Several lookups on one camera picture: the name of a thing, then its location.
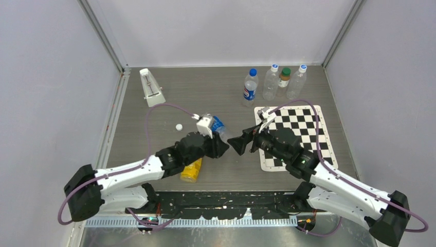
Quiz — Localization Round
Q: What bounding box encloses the standing clear bottle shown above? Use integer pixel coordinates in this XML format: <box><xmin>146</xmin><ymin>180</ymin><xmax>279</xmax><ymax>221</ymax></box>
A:
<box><xmin>262</xmin><ymin>64</ymin><xmax>279</xmax><ymax>101</ymax></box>
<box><xmin>286</xmin><ymin>64</ymin><xmax>307</xmax><ymax>100</ymax></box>

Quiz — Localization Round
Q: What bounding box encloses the yellow juice bottle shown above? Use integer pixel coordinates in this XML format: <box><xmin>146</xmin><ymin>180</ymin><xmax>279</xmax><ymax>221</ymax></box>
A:
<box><xmin>180</xmin><ymin>158</ymin><xmax>203</xmax><ymax>183</ymax></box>

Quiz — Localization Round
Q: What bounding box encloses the left standing clear bottle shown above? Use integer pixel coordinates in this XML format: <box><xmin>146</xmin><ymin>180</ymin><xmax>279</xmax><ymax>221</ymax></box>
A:
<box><xmin>262</xmin><ymin>64</ymin><xmax>279</xmax><ymax>101</ymax></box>

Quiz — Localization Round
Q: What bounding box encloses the right standing clear bottle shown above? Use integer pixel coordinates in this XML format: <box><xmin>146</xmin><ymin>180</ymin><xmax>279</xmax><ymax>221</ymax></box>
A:
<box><xmin>286</xmin><ymin>64</ymin><xmax>307</xmax><ymax>100</ymax></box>

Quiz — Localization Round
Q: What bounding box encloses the white bottle cap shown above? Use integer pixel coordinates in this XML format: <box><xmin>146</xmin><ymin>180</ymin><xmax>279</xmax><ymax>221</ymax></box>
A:
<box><xmin>175</xmin><ymin>124</ymin><xmax>183</xmax><ymax>131</ymax></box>

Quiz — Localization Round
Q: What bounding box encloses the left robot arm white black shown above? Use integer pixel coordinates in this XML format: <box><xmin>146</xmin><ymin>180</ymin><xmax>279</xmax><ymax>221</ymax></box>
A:
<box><xmin>62</xmin><ymin>132</ymin><xmax>229</xmax><ymax>222</ymax></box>

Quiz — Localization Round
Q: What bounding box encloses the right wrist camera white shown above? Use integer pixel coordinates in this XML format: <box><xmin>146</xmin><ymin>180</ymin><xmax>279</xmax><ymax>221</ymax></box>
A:
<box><xmin>257</xmin><ymin>107</ymin><xmax>276</xmax><ymax>133</ymax></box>

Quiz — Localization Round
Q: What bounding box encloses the clear bottle pepsi label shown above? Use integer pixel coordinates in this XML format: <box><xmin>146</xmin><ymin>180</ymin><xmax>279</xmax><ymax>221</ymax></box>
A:
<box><xmin>243</xmin><ymin>72</ymin><xmax>259</xmax><ymax>107</ymax></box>

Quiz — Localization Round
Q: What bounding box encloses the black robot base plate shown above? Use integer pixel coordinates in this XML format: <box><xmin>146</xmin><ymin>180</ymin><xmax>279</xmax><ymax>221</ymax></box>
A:
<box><xmin>126</xmin><ymin>191</ymin><xmax>318</xmax><ymax>231</ymax></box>

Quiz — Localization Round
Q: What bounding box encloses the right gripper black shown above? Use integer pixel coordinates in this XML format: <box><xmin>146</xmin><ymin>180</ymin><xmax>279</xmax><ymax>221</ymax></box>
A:
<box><xmin>227</xmin><ymin>120</ymin><xmax>289</xmax><ymax>163</ymax></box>

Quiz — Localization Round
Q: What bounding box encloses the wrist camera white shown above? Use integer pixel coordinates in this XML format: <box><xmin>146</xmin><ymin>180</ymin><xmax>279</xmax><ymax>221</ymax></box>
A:
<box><xmin>196</xmin><ymin>114</ymin><xmax>214</xmax><ymax>139</ymax></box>
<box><xmin>257</xmin><ymin>107</ymin><xmax>276</xmax><ymax>133</ymax></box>

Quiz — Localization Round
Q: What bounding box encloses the green cap brown bottle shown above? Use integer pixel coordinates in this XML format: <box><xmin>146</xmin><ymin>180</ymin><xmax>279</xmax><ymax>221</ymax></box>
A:
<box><xmin>278</xmin><ymin>67</ymin><xmax>292</xmax><ymax>88</ymax></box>

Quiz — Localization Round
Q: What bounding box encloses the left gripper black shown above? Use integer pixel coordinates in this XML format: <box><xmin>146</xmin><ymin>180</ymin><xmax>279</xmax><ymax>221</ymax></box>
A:
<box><xmin>184</xmin><ymin>130</ymin><xmax>228</xmax><ymax>167</ymax></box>

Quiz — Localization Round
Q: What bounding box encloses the blue bottle cap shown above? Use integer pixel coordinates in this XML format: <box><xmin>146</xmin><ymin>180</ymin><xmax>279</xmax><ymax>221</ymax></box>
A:
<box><xmin>249</xmin><ymin>68</ymin><xmax>257</xmax><ymax>77</ymax></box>

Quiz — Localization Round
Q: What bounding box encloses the purple cable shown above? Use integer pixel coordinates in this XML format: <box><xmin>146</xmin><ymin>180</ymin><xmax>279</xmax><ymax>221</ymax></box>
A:
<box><xmin>270</xmin><ymin>99</ymin><xmax>429</xmax><ymax>238</ymax></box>
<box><xmin>57</xmin><ymin>103</ymin><xmax>200</xmax><ymax>226</ymax></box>

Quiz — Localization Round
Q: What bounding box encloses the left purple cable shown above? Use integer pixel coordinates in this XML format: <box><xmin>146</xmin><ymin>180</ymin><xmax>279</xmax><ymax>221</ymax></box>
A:
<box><xmin>57</xmin><ymin>103</ymin><xmax>200</xmax><ymax>226</ymax></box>

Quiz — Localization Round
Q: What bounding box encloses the clear bottle blue label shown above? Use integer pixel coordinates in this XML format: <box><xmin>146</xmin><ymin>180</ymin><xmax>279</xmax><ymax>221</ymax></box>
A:
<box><xmin>211</xmin><ymin>116</ymin><xmax>232</xmax><ymax>143</ymax></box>

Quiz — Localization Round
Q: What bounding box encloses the white metronome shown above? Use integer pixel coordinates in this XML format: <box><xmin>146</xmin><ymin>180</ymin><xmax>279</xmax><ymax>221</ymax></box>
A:
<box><xmin>139</xmin><ymin>68</ymin><xmax>166</xmax><ymax>107</ymax></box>

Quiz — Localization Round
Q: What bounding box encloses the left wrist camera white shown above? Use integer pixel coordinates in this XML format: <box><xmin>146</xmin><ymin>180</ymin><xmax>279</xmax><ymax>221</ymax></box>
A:
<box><xmin>196</xmin><ymin>114</ymin><xmax>214</xmax><ymax>139</ymax></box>

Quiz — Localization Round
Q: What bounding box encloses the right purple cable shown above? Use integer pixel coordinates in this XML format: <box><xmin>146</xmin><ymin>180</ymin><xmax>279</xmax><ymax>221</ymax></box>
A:
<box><xmin>270</xmin><ymin>99</ymin><xmax>429</xmax><ymax>238</ymax></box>

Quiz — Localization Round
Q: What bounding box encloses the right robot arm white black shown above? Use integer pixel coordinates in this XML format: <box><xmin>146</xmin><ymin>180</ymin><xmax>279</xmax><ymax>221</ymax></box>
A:
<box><xmin>228</xmin><ymin>126</ymin><xmax>410</xmax><ymax>246</ymax></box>

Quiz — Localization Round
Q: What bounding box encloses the checkerboard calibration mat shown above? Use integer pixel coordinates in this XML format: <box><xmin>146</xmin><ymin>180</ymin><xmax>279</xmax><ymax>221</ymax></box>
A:
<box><xmin>259</xmin><ymin>105</ymin><xmax>338</xmax><ymax>172</ymax></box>

